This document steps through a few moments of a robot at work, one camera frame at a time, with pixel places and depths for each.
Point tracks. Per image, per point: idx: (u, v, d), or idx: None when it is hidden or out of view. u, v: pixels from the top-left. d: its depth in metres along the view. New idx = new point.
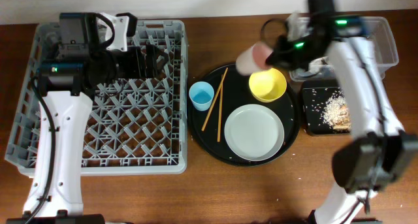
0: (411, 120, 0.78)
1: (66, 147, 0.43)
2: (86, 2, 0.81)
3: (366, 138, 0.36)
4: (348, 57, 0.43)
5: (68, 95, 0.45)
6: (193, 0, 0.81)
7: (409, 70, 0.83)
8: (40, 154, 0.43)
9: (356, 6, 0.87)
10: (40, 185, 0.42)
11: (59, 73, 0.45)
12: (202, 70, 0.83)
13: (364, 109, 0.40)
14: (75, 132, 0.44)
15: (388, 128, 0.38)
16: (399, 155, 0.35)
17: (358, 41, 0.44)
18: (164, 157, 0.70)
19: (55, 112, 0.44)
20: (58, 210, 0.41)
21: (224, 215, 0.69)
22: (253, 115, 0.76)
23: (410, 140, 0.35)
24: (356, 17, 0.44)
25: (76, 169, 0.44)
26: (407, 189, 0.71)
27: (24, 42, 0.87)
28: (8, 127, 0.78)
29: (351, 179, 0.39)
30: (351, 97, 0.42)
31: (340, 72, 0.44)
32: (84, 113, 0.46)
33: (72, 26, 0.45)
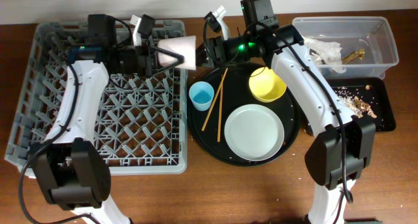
0: (412, 120, 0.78)
1: (87, 96, 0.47)
2: (85, 2, 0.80)
3: (327, 132, 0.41)
4: (290, 64, 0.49)
5: (91, 63, 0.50)
6: None
7: (409, 69, 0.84)
8: (64, 103, 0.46)
9: (356, 7, 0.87)
10: (61, 121, 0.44)
11: (84, 51, 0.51)
12: (202, 70, 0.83)
13: (317, 107, 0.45)
14: (95, 89, 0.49)
15: (345, 117, 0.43)
16: (360, 138, 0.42)
17: (296, 47, 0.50)
18: (164, 157, 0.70)
19: (80, 72, 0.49)
20: (74, 138, 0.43)
21: (225, 215, 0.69)
22: (245, 115, 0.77)
23: (364, 125, 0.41)
24: (292, 28, 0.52)
25: (91, 117, 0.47)
26: (406, 189, 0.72)
27: (23, 41, 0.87)
28: (7, 127, 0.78)
29: (327, 175, 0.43)
30: (302, 98, 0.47)
31: (290, 80, 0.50)
32: (101, 80, 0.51)
33: (96, 23, 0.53)
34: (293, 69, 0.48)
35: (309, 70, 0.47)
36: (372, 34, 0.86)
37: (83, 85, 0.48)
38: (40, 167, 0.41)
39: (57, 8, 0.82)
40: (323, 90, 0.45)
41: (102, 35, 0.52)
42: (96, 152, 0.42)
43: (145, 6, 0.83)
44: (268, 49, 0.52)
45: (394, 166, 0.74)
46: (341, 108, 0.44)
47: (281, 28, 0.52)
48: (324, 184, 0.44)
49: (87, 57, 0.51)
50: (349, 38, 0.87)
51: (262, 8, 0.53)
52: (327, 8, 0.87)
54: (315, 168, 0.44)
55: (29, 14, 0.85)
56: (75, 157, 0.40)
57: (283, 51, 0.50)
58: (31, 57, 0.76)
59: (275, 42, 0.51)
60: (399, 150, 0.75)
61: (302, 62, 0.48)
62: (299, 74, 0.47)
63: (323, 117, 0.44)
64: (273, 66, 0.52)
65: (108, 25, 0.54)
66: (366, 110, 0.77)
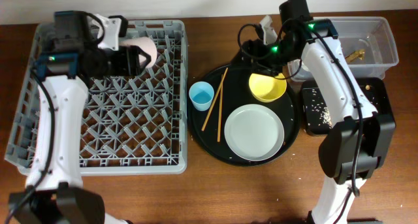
0: (411, 120, 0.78)
1: (66, 127, 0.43)
2: (85, 2, 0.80)
3: (345, 123, 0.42)
4: (320, 55, 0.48)
5: (64, 79, 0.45)
6: (193, 0, 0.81)
7: (409, 69, 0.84)
8: (41, 133, 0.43)
9: (356, 7, 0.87)
10: (40, 160, 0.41)
11: (55, 62, 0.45)
12: (202, 70, 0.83)
13: (339, 98, 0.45)
14: (74, 112, 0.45)
15: (365, 112, 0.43)
16: (377, 136, 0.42)
17: (330, 40, 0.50)
18: (164, 157, 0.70)
19: (53, 94, 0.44)
20: (59, 183, 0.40)
21: (224, 215, 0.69)
22: (253, 114, 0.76)
23: (385, 122, 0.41)
24: (328, 22, 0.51)
25: (74, 145, 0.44)
26: (406, 189, 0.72)
27: (24, 41, 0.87)
28: (7, 127, 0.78)
29: (337, 166, 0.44)
30: (326, 89, 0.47)
31: (317, 71, 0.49)
32: (80, 96, 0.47)
33: (66, 24, 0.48)
34: (322, 61, 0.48)
35: (338, 62, 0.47)
36: (372, 34, 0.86)
37: (59, 111, 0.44)
38: (23, 215, 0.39)
39: (57, 8, 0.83)
40: (349, 83, 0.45)
41: (76, 39, 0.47)
42: (83, 192, 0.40)
43: (145, 6, 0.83)
44: (301, 40, 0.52)
45: (394, 166, 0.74)
46: (362, 103, 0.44)
47: (317, 20, 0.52)
48: (333, 176, 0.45)
49: (55, 68, 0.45)
50: (349, 38, 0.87)
51: (300, 8, 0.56)
52: (327, 8, 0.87)
54: (328, 160, 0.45)
55: (29, 14, 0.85)
56: (61, 204, 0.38)
57: (315, 41, 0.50)
58: (31, 56, 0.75)
59: (307, 33, 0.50)
60: (399, 150, 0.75)
61: (332, 54, 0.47)
62: (328, 64, 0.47)
63: (344, 110, 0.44)
64: (302, 55, 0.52)
65: (77, 25, 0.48)
66: None
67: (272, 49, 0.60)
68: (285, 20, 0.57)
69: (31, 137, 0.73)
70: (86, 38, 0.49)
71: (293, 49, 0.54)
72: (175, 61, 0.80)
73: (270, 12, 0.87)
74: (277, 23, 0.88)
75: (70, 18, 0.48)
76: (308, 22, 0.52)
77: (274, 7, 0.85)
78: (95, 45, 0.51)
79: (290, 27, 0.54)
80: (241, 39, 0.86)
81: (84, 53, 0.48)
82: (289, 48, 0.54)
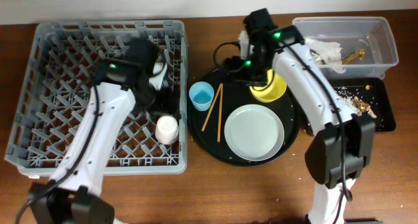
0: (411, 120, 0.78)
1: (102, 132, 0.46)
2: (85, 2, 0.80)
3: (326, 130, 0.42)
4: (291, 64, 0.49)
5: (119, 89, 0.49)
6: (193, 0, 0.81)
7: (408, 69, 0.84)
8: (80, 132, 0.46)
9: (356, 7, 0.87)
10: (72, 157, 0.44)
11: (116, 70, 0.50)
12: (202, 70, 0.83)
13: (317, 105, 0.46)
14: (113, 123, 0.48)
15: (344, 115, 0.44)
16: (360, 137, 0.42)
17: (297, 47, 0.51)
18: (164, 157, 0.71)
19: (103, 100, 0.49)
20: (80, 185, 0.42)
21: (225, 215, 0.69)
22: (247, 117, 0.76)
23: (364, 123, 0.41)
24: (292, 27, 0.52)
25: (105, 155, 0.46)
26: (406, 189, 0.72)
27: (24, 41, 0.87)
28: (8, 127, 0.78)
29: (326, 172, 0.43)
30: (302, 97, 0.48)
31: (289, 79, 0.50)
32: (127, 108, 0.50)
33: (138, 46, 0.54)
34: (294, 70, 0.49)
35: (309, 68, 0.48)
36: (372, 34, 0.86)
37: (102, 115, 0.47)
38: (39, 209, 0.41)
39: (57, 9, 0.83)
40: (324, 90, 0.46)
41: (139, 56, 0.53)
42: (98, 202, 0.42)
43: (144, 6, 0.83)
44: (270, 50, 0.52)
45: (395, 167, 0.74)
46: (340, 106, 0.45)
47: (283, 27, 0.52)
48: (323, 182, 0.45)
49: (114, 76, 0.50)
50: (350, 38, 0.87)
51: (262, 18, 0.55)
52: (327, 8, 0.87)
54: (316, 166, 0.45)
55: (29, 14, 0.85)
56: (75, 208, 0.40)
57: (283, 50, 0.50)
58: (31, 57, 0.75)
59: (275, 44, 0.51)
60: (399, 150, 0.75)
61: (303, 61, 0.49)
62: (300, 72, 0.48)
63: (323, 116, 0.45)
64: (273, 65, 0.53)
65: (148, 48, 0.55)
66: (366, 110, 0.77)
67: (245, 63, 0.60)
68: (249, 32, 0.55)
69: (31, 137, 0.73)
70: (148, 61, 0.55)
71: (263, 61, 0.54)
72: (175, 61, 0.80)
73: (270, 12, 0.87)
74: (277, 23, 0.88)
75: (144, 42, 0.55)
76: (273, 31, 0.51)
77: (274, 8, 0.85)
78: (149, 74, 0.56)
79: (257, 38, 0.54)
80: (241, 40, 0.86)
81: (142, 70, 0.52)
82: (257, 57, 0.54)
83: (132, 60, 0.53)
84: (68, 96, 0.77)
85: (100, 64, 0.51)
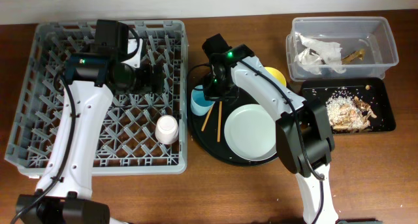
0: (411, 120, 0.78)
1: (83, 134, 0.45)
2: (85, 2, 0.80)
3: (282, 119, 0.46)
4: (244, 72, 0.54)
5: (92, 85, 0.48)
6: (193, 0, 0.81)
7: (408, 69, 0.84)
8: (59, 137, 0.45)
9: (356, 7, 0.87)
10: (55, 165, 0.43)
11: (85, 65, 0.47)
12: (202, 70, 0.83)
13: (272, 101, 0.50)
14: (93, 122, 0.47)
15: (296, 104, 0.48)
16: (315, 119, 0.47)
17: (249, 59, 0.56)
18: (164, 157, 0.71)
19: (78, 99, 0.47)
20: (68, 192, 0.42)
21: (225, 215, 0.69)
22: (242, 116, 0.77)
23: (315, 107, 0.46)
24: (242, 46, 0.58)
25: (89, 155, 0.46)
26: (406, 189, 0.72)
27: (24, 41, 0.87)
28: (8, 127, 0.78)
29: (296, 160, 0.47)
30: (262, 100, 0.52)
31: (250, 88, 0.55)
32: (104, 103, 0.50)
33: (107, 31, 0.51)
34: (248, 78, 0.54)
35: (260, 74, 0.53)
36: (372, 34, 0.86)
37: (80, 117, 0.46)
38: (31, 218, 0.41)
39: (57, 9, 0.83)
40: (277, 90, 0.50)
41: (110, 44, 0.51)
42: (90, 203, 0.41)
43: (144, 6, 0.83)
44: (226, 69, 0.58)
45: (395, 167, 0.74)
46: (292, 98, 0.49)
47: (234, 48, 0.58)
48: (296, 171, 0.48)
49: (85, 72, 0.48)
50: (349, 38, 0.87)
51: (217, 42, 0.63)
52: (327, 7, 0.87)
54: (287, 158, 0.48)
55: (28, 14, 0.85)
56: (66, 215, 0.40)
57: (237, 64, 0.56)
58: (31, 57, 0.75)
59: (230, 61, 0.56)
60: (399, 150, 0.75)
61: (254, 68, 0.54)
62: (254, 80, 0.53)
63: (278, 110, 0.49)
64: (234, 80, 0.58)
65: (117, 32, 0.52)
66: (366, 110, 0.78)
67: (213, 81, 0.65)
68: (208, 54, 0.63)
69: (31, 137, 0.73)
70: (120, 46, 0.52)
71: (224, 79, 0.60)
72: (175, 61, 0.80)
73: (270, 12, 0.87)
74: (277, 23, 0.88)
75: (112, 25, 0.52)
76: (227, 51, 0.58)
77: (273, 8, 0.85)
78: (125, 57, 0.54)
79: (214, 61, 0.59)
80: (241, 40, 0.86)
81: (114, 60, 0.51)
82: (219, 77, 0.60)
83: (102, 47, 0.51)
84: None
85: (69, 60, 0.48)
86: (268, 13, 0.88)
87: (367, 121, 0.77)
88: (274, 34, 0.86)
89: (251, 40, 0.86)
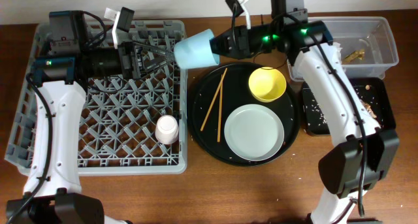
0: (411, 120, 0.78)
1: (62, 132, 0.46)
2: (86, 2, 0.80)
3: (348, 143, 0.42)
4: (316, 65, 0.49)
5: (62, 85, 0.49)
6: (193, 0, 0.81)
7: (408, 69, 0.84)
8: (38, 139, 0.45)
9: (356, 7, 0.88)
10: (38, 168, 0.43)
11: (51, 66, 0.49)
12: (202, 70, 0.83)
13: (340, 114, 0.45)
14: (71, 120, 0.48)
15: (368, 128, 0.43)
16: (382, 153, 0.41)
17: (325, 46, 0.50)
18: (164, 157, 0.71)
19: (51, 100, 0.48)
20: (57, 189, 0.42)
21: (225, 215, 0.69)
22: (249, 117, 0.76)
23: (389, 138, 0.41)
24: (321, 25, 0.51)
25: (72, 151, 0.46)
26: (406, 189, 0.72)
27: (24, 41, 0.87)
28: (8, 127, 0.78)
29: (341, 184, 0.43)
30: (323, 100, 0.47)
31: (312, 81, 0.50)
32: (78, 101, 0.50)
33: (61, 25, 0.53)
34: (319, 72, 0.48)
35: (336, 73, 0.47)
36: (373, 34, 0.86)
37: (56, 116, 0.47)
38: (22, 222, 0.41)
39: (57, 9, 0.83)
40: (350, 100, 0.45)
41: (68, 39, 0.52)
42: (80, 197, 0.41)
43: (144, 6, 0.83)
44: (293, 45, 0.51)
45: (395, 167, 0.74)
46: (364, 119, 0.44)
47: (311, 23, 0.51)
48: (336, 192, 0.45)
49: (52, 72, 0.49)
50: (349, 38, 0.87)
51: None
52: (327, 8, 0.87)
54: (330, 177, 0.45)
55: (29, 14, 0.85)
56: (59, 210, 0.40)
57: (309, 49, 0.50)
58: (31, 56, 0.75)
59: (302, 40, 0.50)
60: (399, 149, 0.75)
61: (330, 64, 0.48)
62: (325, 76, 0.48)
63: (346, 127, 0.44)
64: (296, 64, 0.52)
65: (72, 26, 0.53)
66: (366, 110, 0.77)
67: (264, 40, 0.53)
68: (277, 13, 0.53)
69: (31, 137, 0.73)
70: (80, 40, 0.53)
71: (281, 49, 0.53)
72: None
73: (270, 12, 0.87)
74: None
75: (66, 21, 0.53)
76: (301, 25, 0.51)
77: None
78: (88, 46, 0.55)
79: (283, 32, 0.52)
80: None
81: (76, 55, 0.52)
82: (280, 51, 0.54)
83: (61, 43, 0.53)
84: None
85: (34, 64, 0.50)
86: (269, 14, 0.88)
87: None
88: None
89: None
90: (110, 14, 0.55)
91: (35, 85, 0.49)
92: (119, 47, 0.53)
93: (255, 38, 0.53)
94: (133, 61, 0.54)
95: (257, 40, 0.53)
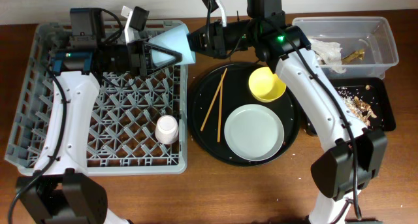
0: (411, 120, 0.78)
1: (76, 116, 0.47)
2: (85, 2, 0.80)
3: (338, 147, 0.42)
4: (296, 72, 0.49)
5: (80, 74, 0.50)
6: (192, 0, 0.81)
7: (408, 69, 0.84)
8: (52, 123, 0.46)
9: (355, 7, 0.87)
10: (49, 149, 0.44)
11: (72, 58, 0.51)
12: (202, 70, 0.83)
13: (326, 119, 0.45)
14: (83, 106, 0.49)
15: (355, 130, 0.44)
16: (372, 151, 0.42)
17: (303, 51, 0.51)
18: (164, 157, 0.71)
19: (66, 87, 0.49)
20: (65, 169, 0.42)
21: (225, 215, 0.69)
22: (241, 119, 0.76)
23: (377, 138, 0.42)
24: (298, 30, 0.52)
25: (83, 137, 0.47)
26: (406, 189, 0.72)
27: (23, 41, 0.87)
28: (8, 127, 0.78)
29: (336, 187, 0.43)
30: (309, 106, 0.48)
31: (295, 88, 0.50)
32: (93, 91, 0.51)
33: (81, 20, 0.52)
34: (300, 78, 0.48)
35: (317, 78, 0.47)
36: (372, 34, 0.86)
37: (71, 102, 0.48)
38: (29, 200, 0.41)
39: (56, 9, 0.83)
40: (335, 103, 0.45)
41: (89, 33, 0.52)
42: (89, 180, 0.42)
43: (144, 6, 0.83)
44: (273, 53, 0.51)
45: (395, 167, 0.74)
46: (351, 121, 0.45)
47: (288, 29, 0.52)
48: (331, 196, 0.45)
49: (72, 64, 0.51)
50: (349, 38, 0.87)
51: None
52: (327, 8, 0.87)
54: (323, 181, 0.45)
55: (28, 15, 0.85)
56: (66, 191, 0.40)
57: (289, 57, 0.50)
58: (31, 57, 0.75)
59: (282, 47, 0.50)
60: (398, 149, 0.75)
61: (311, 70, 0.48)
62: (306, 82, 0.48)
63: (334, 130, 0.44)
64: (277, 72, 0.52)
65: (92, 21, 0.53)
66: (366, 110, 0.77)
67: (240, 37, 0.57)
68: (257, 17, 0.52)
69: (31, 137, 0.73)
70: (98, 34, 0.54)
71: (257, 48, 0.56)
72: None
73: None
74: None
75: (84, 15, 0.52)
76: (278, 32, 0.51)
77: None
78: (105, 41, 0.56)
79: (262, 39, 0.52)
80: None
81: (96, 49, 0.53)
82: (261, 59, 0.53)
83: (81, 38, 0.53)
84: None
85: (55, 56, 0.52)
86: None
87: (367, 120, 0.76)
88: None
89: None
90: (125, 11, 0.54)
91: (54, 74, 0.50)
92: (130, 45, 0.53)
93: (230, 36, 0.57)
94: (142, 60, 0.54)
95: (232, 38, 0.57)
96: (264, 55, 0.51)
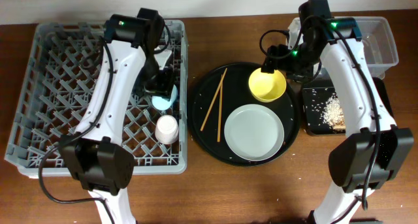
0: (411, 120, 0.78)
1: (119, 88, 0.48)
2: (85, 2, 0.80)
3: (362, 134, 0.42)
4: (341, 57, 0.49)
5: (128, 46, 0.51)
6: (193, 0, 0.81)
7: (408, 70, 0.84)
8: (97, 89, 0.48)
9: (356, 6, 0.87)
10: (92, 113, 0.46)
11: (125, 29, 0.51)
12: (202, 70, 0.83)
13: (357, 108, 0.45)
14: (128, 80, 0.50)
15: (383, 124, 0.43)
16: (394, 149, 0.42)
17: (353, 43, 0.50)
18: (164, 157, 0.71)
19: (115, 57, 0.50)
20: (104, 136, 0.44)
21: (224, 215, 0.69)
22: (253, 115, 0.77)
23: (401, 137, 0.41)
24: (350, 20, 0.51)
25: (122, 109, 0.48)
26: (406, 189, 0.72)
27: (23, 41, 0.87)
28: (7, 127, 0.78)
29: (348, 177, 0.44)
30: (344, 93, 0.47)
31: (336, 74, 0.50)
32: (138, 64, 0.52)
33: (144, 13, 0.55)
34: (343, 64, 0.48)
35: (359, 67, 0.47)
36: (372, 34, 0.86)
37: (117, 72, 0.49)
38: (68, 157, 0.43)
39: (56, 8, 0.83)
40: (369, 93, 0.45)
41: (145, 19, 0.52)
42: (122, 150, 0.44)
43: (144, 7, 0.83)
44: (321, 38, 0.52)
45: None
46: (381, 114, 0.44)
47: (341, 18, 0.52)
48: (343, 185, 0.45)
49: (123, 34, 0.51)
50: None
51: (322, 4, 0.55)
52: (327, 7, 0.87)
54: (339, 170, 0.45)
55: (28, 14, 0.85)
56: (100, 157, 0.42)
57: (337, 42, 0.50)
58: (31, 57, 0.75)
59: (330, 32, 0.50)
60: None
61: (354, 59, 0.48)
62: (348, 70, 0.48)
63: (362, 119, 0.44)
64: (322, 55, 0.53)
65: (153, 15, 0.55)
66: None
67: (292, 53, 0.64)
68: (305, 17, 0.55)
69: (31, 137, 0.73)
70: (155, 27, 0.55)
71: (313, 49, 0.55)
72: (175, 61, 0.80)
73: (270, 11, 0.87)
74: (276, 23, 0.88)
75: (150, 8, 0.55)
76: (330, 19, 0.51)
77: (273, 7, 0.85)
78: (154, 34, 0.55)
79: (311, 25, 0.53)
80: (241, 39, 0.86)
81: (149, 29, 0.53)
82: (311, 46, 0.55)
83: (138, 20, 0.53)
84: (68, 96, 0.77)
85: (108, 22, 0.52)
86: (268, 13, 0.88)
87: None
88: (272, 35, 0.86)
89: (251, 40, 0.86)
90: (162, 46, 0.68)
91: (105, 40, 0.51)
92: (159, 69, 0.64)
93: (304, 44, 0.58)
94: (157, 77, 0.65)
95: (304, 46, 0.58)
96: (314, 37, 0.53)
